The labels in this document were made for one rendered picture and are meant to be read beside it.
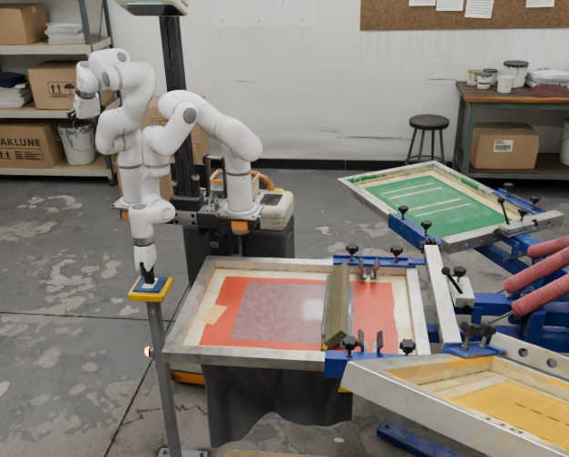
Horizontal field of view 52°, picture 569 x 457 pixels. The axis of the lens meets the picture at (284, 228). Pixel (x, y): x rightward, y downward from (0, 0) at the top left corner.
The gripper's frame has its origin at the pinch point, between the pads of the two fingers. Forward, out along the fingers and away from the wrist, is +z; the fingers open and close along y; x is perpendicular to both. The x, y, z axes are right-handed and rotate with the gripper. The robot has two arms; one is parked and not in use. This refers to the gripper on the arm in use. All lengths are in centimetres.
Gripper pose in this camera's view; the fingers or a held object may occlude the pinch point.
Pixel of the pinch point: (149, 278)
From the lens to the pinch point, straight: 217.9
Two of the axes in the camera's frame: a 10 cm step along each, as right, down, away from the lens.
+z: 0.2, 8.9, 4.5
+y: -1.2, 4.5, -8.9
